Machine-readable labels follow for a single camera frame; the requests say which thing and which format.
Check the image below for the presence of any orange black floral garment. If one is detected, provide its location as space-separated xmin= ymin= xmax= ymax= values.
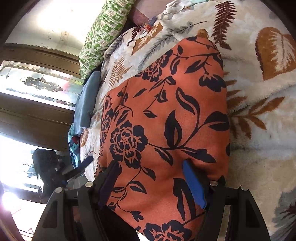
xmin=96 ymin=36 xmax=230 ymax=240

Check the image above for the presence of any turquoise striped garment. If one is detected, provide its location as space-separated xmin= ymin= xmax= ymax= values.
xmin=68 ymin=123 xmax=81 ymax=168

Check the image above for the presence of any blue folded cloth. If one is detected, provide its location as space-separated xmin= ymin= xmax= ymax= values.
xmin=73 ymin=71 xmax=101 ymax=136

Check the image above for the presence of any wooden framed window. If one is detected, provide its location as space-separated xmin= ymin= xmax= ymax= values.
xmin=1 ymin=44 xmax=82 ymax=203

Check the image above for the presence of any green white patterned pillow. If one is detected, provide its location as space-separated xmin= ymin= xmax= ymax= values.
xmin=79 ymin=0 xmax=135 ymax=79

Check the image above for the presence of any small red printed packet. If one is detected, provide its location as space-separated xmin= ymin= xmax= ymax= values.
xmin=142 ymin=16 xmax=157 ymax=32

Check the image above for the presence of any mauve quilted bed sheet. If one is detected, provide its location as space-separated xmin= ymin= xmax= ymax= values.
xmin=128 ymin=0 xmax=176 ymax=26

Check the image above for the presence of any beige leaf-pattern fleece blanket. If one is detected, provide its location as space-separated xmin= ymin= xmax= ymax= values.
xmin=80 ymin=1 xmax=295 ymax=240

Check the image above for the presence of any white light-blue small garment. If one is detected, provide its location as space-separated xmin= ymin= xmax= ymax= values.
xmin=163 ymin=0 xmax=208 ymax=15

